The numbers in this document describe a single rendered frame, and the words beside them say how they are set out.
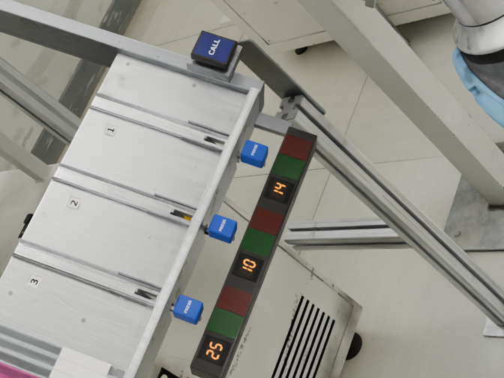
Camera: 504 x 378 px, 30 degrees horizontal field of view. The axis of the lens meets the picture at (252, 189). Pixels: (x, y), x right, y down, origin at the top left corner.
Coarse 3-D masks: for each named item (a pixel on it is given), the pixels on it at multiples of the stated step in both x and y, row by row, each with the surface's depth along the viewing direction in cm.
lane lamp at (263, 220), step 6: (258, 210) 117; (264, 210) 117; (258, 216) 117; (264, 216) 117; (270, 216) 117; (276, 216) 117; (282, 216) 117; (252, 222) 116; (258, 222) 116; (264, 222) 116; (270, 222) 116; (276, 222) 116; (258, 228) 116; (264, 228) 116; (270, 228) 116; (276, 228) 116; (276, 234) 116
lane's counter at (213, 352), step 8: (208, 336) 110; (208, 344) 110; (216, 344) 110; (224, 344) 110; (200, 352) 109; (208, 352) 109; (216, 352) 109; (224, 352) 109; (208, 360) 109; (216, 360) 109; (224, 360) 109
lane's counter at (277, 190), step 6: (270, 180) 119; (276, 180) 119; (282, 180) 119; (270, 186) 118; (276, 186) 118; (282, 186) 118; (288, 186) 118; (270, 192) 118; (276, 192) 118; (282, 192) 118; (288, 192) 118; (270, 198) 118; (276, 198) 118; (282, 198) 118; (288, 198) 118
